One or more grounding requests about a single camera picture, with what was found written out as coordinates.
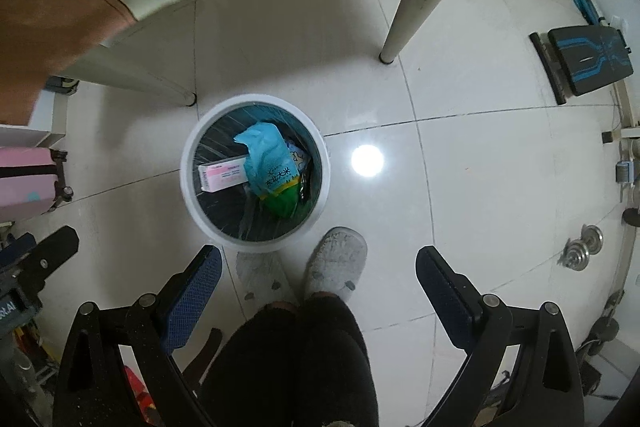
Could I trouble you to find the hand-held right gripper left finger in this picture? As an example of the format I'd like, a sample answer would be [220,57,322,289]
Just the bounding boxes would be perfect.
[52,244,223,427]

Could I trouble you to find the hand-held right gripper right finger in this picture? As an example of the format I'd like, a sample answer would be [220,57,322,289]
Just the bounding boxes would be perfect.
[416,245,586,427]

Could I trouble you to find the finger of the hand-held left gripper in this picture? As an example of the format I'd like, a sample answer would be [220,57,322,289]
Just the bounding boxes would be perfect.
[22,226,80,290]

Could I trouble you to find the white round trash bin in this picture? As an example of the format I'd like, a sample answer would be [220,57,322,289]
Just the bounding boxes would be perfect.
[180,93,332,254]

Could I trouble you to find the grey fluffy slipper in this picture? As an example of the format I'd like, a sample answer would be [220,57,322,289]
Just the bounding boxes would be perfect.
[236,249,297,304]
[302,227,368,304]

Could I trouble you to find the pink suitcase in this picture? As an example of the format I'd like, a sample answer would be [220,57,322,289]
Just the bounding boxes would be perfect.
[0,146,75,220]

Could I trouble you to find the black bin liner bag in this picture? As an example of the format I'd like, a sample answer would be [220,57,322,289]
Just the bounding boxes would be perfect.
[192,104,322,242]

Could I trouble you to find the person's left leg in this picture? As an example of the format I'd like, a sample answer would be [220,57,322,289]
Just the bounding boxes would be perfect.
[199,301,301,427]

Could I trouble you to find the person's leg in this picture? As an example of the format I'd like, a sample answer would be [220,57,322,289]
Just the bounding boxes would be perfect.
[292,293,381,427]
[199,301,301,427]

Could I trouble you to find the red plastic item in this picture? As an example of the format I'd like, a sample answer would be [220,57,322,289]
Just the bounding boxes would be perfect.
[122,366,153,425]

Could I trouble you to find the pink and white carton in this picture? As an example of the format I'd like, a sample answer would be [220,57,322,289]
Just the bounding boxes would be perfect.
[197,157,251,194]

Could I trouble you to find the person's right leg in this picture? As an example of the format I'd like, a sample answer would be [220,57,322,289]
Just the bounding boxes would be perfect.
[292,293,381,427]

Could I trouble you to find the chrome dumbbell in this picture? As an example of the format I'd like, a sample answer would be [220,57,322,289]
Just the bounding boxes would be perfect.
[563,224,605,273]

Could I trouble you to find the blue and green snack bag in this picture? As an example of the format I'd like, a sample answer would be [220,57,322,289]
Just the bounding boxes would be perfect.
[234,121,304,220]

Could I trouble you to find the black dumbbell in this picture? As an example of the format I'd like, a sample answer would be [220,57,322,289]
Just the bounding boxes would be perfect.
[575,289,626,358]

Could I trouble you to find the white printed wrapper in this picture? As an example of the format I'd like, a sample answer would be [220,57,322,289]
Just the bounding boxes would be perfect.
[285,138,312,173]

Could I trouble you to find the brown wooden panel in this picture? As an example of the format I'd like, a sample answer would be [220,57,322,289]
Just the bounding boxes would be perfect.
[0,0,137,126]

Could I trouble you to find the black and blue exercise bench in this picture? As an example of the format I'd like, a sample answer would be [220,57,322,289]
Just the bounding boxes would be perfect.
[530,26,635,105]

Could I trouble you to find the blue exercise poles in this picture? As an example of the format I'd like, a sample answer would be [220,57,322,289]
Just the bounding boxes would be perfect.
[572,0,610,27]

